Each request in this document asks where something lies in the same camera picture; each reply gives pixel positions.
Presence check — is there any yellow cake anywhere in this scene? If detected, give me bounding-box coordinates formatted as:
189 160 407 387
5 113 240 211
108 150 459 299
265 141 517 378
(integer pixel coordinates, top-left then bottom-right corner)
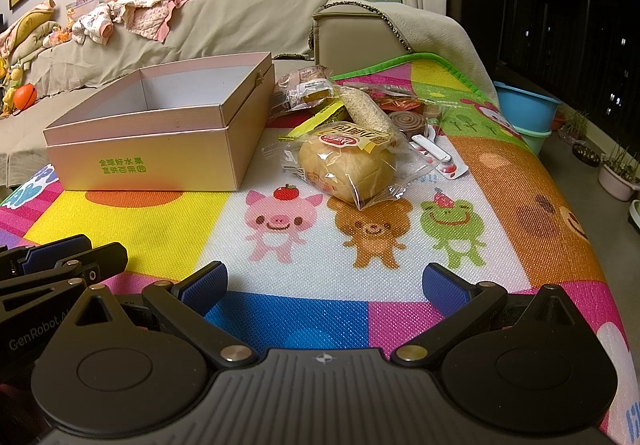
272 66 335 116

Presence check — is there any blue plastic basin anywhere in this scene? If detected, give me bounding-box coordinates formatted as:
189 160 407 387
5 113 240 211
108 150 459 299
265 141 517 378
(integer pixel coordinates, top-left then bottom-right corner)
492 81 562 132

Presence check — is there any white strawberry print sachet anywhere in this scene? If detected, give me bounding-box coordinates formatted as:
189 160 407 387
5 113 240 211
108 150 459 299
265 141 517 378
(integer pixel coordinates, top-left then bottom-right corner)
435 159 471 180
409 132 450 160

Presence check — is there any yellow pink plush blanket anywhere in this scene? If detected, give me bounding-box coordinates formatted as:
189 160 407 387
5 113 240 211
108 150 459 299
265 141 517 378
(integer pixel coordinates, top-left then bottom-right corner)
0 0 58 70

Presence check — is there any yellow plush toy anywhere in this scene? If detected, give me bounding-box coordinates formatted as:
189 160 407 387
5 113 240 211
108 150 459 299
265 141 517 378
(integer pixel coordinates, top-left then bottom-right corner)
0 60 26 118

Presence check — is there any beige sofa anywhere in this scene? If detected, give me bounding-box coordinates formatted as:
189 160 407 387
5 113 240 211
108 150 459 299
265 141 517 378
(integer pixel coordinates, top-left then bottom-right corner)
0 0 501 190

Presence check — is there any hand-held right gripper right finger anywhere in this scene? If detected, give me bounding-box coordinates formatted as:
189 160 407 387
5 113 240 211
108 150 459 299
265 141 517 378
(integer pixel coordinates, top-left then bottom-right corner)
390 262 572 368

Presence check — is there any beige sofa cover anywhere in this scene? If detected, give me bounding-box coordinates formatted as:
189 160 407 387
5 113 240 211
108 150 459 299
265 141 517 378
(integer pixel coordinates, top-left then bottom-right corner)
0 0 351 166

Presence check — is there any orange ball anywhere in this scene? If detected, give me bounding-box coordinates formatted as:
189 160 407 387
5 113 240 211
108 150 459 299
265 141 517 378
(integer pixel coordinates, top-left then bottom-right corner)
13 84 38 110

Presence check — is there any beige fringed throw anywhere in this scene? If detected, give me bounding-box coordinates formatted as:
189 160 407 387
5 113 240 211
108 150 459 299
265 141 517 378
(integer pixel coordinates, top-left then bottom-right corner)
320 0 501 108

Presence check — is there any bread loaf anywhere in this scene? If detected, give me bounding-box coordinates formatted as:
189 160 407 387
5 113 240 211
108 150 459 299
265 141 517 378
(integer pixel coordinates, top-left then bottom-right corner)
277 117 433 212

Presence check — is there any pink floral clothing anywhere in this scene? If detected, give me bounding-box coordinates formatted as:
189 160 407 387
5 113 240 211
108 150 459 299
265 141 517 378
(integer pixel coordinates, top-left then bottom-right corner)
70 0 206 46

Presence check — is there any red orange snack packet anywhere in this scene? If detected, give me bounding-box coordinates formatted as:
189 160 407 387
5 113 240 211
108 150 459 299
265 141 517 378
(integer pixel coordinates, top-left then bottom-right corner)
372 85 442 118

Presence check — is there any white plant pot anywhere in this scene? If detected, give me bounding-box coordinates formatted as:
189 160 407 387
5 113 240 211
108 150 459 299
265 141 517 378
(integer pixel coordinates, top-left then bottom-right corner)
597 140 640 202

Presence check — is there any colourful cartoon play mat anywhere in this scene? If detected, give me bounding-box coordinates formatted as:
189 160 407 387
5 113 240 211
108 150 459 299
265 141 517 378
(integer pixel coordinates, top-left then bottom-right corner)
0 52 640 445

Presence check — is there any green plastic basin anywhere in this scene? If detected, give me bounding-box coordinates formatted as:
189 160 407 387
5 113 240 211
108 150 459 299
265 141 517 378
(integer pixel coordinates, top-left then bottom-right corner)
515 125 553 156

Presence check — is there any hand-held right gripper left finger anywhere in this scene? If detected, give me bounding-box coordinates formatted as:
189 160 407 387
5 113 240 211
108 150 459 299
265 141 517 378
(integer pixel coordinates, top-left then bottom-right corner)
75 261 256 369

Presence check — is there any dark plant pot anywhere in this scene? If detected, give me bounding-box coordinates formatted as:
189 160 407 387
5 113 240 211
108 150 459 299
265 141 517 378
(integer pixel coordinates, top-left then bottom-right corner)
572 142 601 168

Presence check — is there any pink beige cardboard box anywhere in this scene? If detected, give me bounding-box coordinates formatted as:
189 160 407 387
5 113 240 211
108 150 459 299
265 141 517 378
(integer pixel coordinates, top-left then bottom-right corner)
42 51 276 192

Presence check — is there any brown spiral snack packet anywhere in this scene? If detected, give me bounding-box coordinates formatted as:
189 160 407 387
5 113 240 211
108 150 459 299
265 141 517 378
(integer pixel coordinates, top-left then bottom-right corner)
389 111 426 142

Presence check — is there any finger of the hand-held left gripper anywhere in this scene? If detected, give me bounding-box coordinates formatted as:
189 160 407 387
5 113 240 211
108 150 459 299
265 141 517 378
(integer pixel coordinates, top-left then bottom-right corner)
0 245 129 298
0 234 94 276

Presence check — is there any clear bag of rice crackers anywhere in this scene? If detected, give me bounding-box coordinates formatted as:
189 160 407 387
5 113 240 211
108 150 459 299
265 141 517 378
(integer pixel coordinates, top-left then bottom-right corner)
342 84 397 136

